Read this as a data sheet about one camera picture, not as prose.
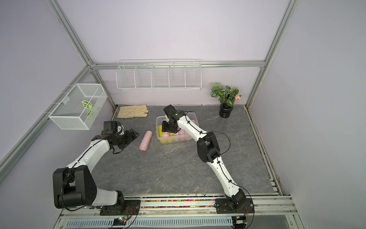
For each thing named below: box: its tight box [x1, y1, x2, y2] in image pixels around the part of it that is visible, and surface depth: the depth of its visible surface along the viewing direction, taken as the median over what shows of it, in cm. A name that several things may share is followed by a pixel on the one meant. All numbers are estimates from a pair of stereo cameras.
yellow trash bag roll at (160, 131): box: [158, 124, 163, 138], surface depth 100 cm
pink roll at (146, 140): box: [139, 130, 153, 152], surface depth 99 cm
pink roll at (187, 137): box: [183, 133, 193, 141], surface depth 101 cm
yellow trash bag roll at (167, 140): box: [161, 136, 174, 144], surface depth 98 cm
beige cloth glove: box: [117, 104, 149, 119], surface depth 120 cm
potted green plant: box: [210, 82, 242, 119], surface depth 98 cm
